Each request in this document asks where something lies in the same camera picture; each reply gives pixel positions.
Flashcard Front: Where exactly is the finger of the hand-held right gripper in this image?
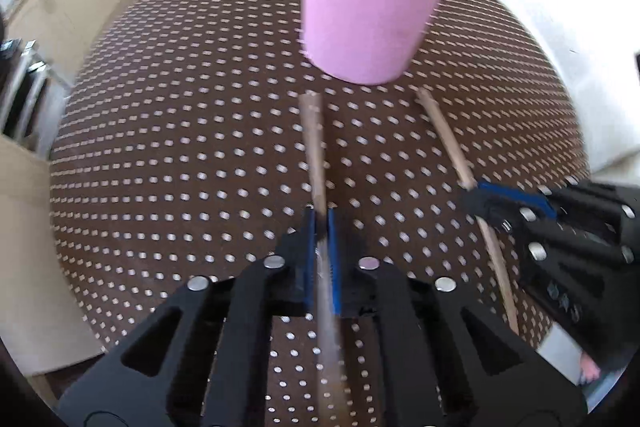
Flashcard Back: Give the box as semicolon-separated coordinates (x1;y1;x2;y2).
462;193;640;269
477;179;640;228

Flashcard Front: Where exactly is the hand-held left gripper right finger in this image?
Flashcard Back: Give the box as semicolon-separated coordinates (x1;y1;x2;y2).
327;208;588;427

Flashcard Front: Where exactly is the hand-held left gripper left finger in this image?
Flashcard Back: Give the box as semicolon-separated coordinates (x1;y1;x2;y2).
57;207;318;427

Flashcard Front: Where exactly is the thin wooden chopstick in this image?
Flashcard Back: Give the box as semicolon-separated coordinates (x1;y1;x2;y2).
299;91;351;427
416;87;522;335

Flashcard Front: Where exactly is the person's right hand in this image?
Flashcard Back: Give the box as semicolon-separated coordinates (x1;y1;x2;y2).
579;353;602;384

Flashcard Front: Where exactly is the white door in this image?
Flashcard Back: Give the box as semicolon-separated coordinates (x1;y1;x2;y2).
450;0;640;178

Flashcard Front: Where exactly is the brown polka dot tablecloth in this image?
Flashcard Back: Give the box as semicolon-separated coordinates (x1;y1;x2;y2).
47;0;596;427

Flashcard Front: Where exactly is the metal rack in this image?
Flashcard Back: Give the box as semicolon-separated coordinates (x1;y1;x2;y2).
0;38;76;152

